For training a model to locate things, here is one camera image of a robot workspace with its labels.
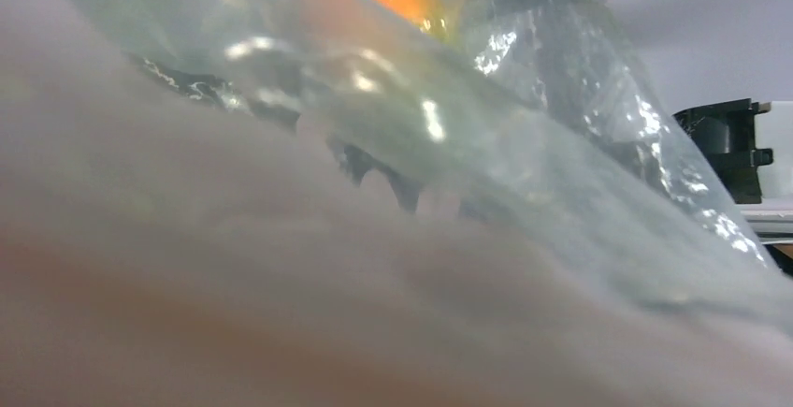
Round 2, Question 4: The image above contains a clear zip top bag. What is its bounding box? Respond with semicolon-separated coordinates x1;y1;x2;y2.
1;0;792;406

